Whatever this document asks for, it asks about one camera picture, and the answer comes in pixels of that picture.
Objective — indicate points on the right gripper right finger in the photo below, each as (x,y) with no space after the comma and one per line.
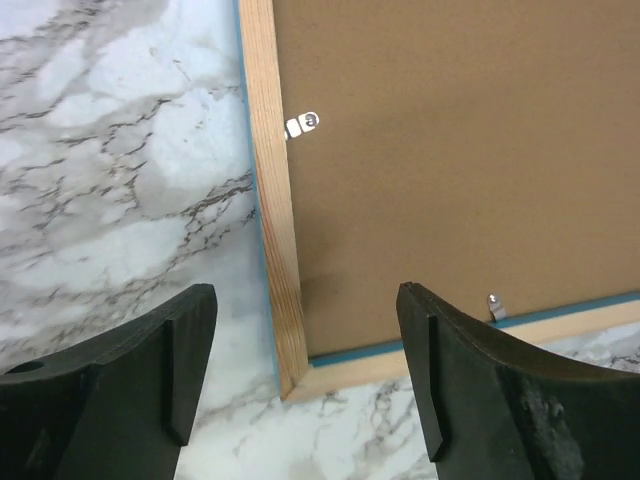
(493,407)

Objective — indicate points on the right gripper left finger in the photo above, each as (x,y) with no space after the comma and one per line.
(120,405)

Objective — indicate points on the blue picture frame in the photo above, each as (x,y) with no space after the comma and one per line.
(488,150)

